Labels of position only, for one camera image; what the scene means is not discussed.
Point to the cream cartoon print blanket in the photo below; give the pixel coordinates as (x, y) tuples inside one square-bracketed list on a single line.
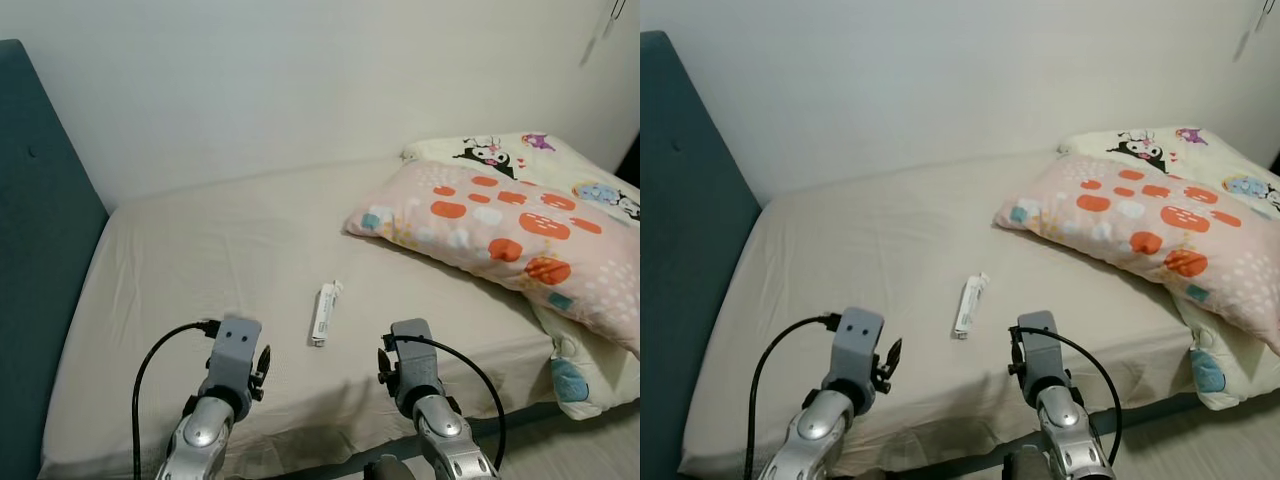
[(590, 375), (1230, 375)]

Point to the pink pillow with orange blobs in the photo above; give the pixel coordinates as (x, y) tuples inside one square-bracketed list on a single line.
[(500, 230), (1150, 225)]

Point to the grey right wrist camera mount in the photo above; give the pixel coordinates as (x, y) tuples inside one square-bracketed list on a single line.
[(412, 355), (1040, 350)]

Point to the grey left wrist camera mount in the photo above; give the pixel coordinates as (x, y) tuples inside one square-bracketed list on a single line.
[(858, 345), (235, 350)]

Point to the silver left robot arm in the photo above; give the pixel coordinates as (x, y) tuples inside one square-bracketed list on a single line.
[(820, 440), (200, 445)]

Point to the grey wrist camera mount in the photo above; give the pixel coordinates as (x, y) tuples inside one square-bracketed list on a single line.
[(235, 350), (858, 345), (412, 355), (1040, 350)]

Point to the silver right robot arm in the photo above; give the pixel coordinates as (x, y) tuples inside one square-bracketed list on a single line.
[(1065, 430), (445, 440)]

